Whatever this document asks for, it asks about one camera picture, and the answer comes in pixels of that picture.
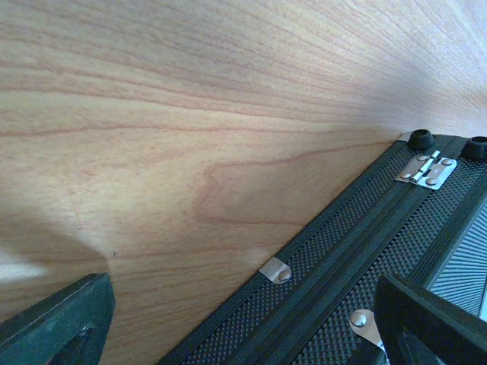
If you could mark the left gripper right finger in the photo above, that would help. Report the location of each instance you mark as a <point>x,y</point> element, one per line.
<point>418,327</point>

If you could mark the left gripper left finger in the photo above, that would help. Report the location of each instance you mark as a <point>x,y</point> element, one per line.
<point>68,327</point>

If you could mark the black poker set case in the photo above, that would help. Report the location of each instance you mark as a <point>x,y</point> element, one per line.
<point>419,212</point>

